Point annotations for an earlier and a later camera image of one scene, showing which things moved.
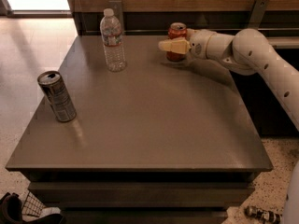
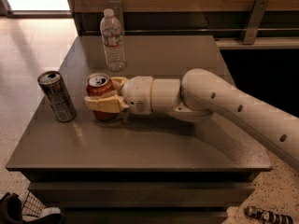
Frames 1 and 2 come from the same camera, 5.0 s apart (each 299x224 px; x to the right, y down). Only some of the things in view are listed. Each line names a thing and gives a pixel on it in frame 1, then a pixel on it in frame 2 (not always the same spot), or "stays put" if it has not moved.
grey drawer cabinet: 122,135 stays put
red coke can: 177,30 -> 99,84
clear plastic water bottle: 111,33 stays put
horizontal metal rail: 165,31 stays put
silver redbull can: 57,95 stays put
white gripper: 198,42 -> 137,93
